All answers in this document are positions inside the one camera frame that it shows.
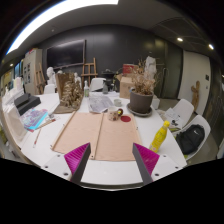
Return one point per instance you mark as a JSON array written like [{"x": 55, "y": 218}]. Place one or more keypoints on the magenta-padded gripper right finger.
[{"x": 148, "y": 160}]

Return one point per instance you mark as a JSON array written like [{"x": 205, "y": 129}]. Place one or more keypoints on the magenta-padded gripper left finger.
[{"x": 75, "y": 160}]

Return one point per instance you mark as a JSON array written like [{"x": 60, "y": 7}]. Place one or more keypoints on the yellow drink bottle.
[{"x": 158, "y": 138}]

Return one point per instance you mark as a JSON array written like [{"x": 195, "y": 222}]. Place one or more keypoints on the light plywood board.
[
  {"x": 116, "y": 140},
  {"x": 78, "y": 133}
]

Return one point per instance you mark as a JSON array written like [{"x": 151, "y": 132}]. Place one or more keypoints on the pencil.
[{"x": 37, "y": 137}]

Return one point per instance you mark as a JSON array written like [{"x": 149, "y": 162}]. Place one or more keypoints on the black backpack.
[{"x": 190, "y": 140}]

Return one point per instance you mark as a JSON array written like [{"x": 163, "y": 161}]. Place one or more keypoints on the flat round red coaster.
[{"x": 125, "y": 119}]

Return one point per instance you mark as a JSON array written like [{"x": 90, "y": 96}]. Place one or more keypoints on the stack of papers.
[{"x": 171, "y": 116}]

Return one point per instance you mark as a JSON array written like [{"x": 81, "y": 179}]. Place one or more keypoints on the grey plant saucer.
[{"x": 133, "y": 112}]

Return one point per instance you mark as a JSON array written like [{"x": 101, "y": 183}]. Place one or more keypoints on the patterned ceramic mug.
[{"x": 113, "y": 115}]

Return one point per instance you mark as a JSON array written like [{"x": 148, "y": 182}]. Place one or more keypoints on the colourful picture book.
[{"x": 33, "y": 119}]

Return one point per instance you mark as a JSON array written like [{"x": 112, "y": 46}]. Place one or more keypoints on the grey pot with dried plant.
[{"x": 140, "y": 101}]

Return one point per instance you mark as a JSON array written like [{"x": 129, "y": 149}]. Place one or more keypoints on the white chair with papers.
[{"x": 185, "y": 108}]

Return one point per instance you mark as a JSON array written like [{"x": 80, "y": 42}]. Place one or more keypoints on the small round white bowl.
[{"x": 117, "y": 102}]

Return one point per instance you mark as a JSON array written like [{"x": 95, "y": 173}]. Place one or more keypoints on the white chair with backpack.
[{"x": 201, "y": 121}]

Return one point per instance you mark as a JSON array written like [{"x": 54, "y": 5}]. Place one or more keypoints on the brown relief sculpture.
[{"x": 70, "y": 93}]

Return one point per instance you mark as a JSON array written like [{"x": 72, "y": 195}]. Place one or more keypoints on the clear bottle with green label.
[{"x": 86, "y": 90}]

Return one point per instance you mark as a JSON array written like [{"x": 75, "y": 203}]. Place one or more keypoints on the black flat box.
[{"x": 26, "y": 103}]

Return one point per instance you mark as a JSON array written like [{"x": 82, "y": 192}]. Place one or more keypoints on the open cardboard box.
[{"x": 126, "y": 88}]

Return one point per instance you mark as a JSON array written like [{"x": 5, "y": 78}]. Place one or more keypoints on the dark spray bottle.
[{"x": 105, "y": 88}]

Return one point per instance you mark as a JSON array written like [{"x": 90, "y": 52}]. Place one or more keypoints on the wooden carved figure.
[{"x": 195, "y": 95}]

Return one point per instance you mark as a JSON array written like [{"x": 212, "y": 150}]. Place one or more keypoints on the small white plaster figure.
[{"x": 77, "y": 78}]

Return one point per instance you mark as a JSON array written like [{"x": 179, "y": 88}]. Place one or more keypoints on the wooden easel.
[{"x": 89, "y": 74}]

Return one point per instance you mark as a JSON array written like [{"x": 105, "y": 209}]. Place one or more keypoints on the white plaster bust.
[{"x": 50, "y": 75}]

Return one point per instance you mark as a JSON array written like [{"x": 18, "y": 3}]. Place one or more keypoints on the red box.
[{"x": 129, "y": 68}]

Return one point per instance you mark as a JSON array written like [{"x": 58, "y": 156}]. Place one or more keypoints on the tall white plaster statue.
[{"x": 150, "y": 65}]

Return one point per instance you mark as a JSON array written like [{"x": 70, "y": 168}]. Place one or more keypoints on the white cabinet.
[{"x": 31, "y": 71}]

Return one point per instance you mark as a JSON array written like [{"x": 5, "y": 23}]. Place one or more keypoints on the round ceiling spotlight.
[
  {"x": 211, "y": 46},
  {"x": 180, "y": 39}
]

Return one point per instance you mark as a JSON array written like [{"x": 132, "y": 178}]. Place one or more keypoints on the long ceiling light strip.
[{"x": 50, "y": 15}]

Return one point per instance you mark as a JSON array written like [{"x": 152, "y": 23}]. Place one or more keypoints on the black wall screen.
[{"x": 65, "y": 53}]

